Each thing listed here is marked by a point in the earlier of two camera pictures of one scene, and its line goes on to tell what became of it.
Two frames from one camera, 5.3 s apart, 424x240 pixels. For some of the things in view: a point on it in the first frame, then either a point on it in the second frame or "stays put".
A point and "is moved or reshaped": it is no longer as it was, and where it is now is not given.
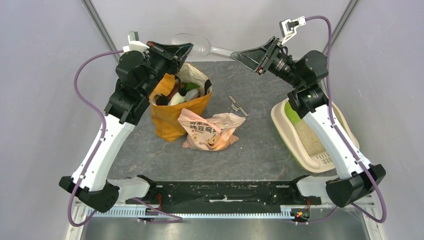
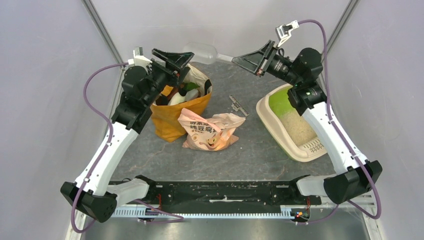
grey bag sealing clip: [236, 106] stays put
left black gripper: [172, 54] to [173, 62]
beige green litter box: [297, 143] is moved or reshaped
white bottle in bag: [176, 98] stays put
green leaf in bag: [189, 86] stays put
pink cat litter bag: [211, 134] stays put
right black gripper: [260, 59] stays put
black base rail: [224, 193] stays put
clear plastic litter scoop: [201, 47] is moved or reshaped
